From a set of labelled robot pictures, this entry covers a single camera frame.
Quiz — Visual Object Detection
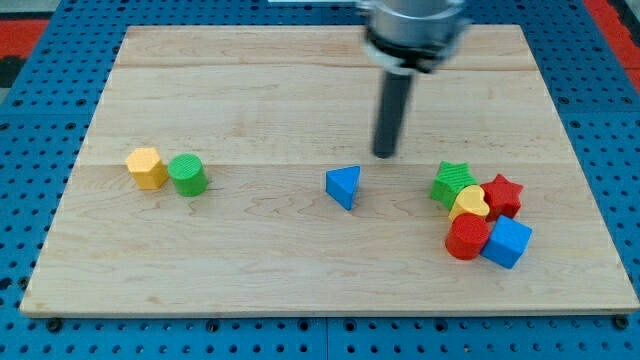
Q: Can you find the blue triangle block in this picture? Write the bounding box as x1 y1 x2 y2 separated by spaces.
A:
325 165 361 211

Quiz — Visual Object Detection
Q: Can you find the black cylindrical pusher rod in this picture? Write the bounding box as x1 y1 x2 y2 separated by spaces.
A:
372 72 414 159

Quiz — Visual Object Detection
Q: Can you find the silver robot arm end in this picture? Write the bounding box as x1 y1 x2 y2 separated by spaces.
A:
356 0 471 75

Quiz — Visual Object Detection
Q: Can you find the green star block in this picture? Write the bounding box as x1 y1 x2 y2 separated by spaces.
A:
429 161 478 210

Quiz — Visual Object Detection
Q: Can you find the red star block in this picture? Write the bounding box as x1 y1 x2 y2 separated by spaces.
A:
481 174 524 222

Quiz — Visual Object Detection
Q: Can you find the light wooden board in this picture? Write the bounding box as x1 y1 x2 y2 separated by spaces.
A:
21 25 639 318

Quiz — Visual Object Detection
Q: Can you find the green cylinder block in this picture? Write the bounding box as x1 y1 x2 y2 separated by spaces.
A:
167 153 208 197

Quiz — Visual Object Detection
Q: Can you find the yellow heart block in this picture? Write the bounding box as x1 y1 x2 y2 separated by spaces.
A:
448 185 490 221

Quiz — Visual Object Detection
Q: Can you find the red cylinder block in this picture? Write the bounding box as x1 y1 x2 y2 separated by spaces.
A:
445 213 489 260

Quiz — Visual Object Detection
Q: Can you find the yellow hexagon block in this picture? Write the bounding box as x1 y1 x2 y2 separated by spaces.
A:
125 147 169 190

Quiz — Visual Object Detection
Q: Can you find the blue cube block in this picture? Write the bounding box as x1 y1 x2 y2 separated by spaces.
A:
481 215 533 269

